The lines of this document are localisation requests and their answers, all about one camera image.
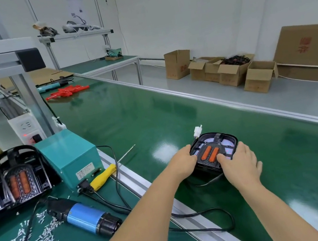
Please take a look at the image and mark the white power strip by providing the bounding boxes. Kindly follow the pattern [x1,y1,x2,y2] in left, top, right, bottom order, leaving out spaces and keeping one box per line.
[8,110,48,148]

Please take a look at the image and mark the green workbench white legs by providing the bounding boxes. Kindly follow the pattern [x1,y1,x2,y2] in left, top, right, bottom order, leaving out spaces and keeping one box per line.
[60,50,144,99]

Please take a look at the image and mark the person's right hand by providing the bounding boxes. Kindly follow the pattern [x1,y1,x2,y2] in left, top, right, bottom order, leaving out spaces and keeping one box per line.
[214,138,268,197]

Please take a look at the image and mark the teal power supply box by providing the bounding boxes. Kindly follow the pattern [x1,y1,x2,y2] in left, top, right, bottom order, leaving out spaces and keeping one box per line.
[33,124,106,195]

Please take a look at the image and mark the brown cardboard box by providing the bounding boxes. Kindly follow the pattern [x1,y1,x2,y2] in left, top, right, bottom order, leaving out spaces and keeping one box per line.
[163,48,195,82]
[214,52,259,89]
[240,57,282,96]
[187,54,229,86]

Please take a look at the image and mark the teal hand tool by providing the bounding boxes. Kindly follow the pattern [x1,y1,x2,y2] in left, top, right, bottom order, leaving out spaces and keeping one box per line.
[36,80,71,93]

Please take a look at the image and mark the person's left forearm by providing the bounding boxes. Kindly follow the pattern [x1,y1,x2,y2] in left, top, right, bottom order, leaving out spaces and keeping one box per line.
[61,167,196,241]

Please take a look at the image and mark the flat brown cardboard sheet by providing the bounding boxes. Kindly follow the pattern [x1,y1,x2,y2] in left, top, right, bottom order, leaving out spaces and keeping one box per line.
[268,20,318,89]

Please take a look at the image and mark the assembled lamp unit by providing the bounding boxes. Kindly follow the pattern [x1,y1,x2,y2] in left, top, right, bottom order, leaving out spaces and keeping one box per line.
[176,119,245,189]

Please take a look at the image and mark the yellow plug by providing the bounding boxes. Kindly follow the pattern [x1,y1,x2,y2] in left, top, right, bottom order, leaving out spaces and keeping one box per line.
[86,162,121,192]

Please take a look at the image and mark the person's left hand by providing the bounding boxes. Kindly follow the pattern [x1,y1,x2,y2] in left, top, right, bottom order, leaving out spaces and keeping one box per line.
[163,143,202,185]

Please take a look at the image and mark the red tool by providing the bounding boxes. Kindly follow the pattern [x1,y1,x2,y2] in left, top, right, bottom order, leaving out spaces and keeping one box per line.
[45,82,91,103]

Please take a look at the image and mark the blue black electric screwdriver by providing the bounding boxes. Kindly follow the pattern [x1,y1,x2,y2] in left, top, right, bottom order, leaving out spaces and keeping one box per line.
[44,184,126,241]

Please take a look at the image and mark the person's right forearm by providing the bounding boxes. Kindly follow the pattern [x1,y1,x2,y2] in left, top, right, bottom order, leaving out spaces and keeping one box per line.
[237,168,318,241]

